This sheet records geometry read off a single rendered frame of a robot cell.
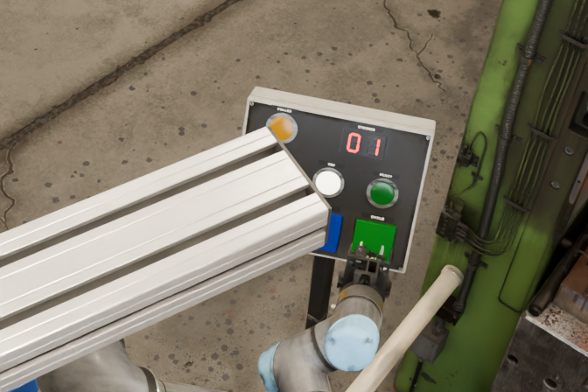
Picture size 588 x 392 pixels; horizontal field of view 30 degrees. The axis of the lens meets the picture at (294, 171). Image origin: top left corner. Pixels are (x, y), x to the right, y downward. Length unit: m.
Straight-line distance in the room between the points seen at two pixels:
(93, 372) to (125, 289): 0.64
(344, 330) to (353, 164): 0.46
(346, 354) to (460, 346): 1.09
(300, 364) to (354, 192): 0.46
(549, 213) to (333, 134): 0.48
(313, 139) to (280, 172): 1.18
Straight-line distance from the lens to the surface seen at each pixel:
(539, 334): 2.12
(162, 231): 0.76
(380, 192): 1.99
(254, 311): 3.11
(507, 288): 2.43
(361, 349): 1.61
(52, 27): 3.88
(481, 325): 2.57
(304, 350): 1.65
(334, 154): 1.98
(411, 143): 1.96
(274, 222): 0.76
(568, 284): 2.09
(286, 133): 1.97
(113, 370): 1.38
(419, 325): 2.38
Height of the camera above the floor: 2.64
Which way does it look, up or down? 51 degrees down
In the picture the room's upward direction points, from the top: 5 degrees clockwise
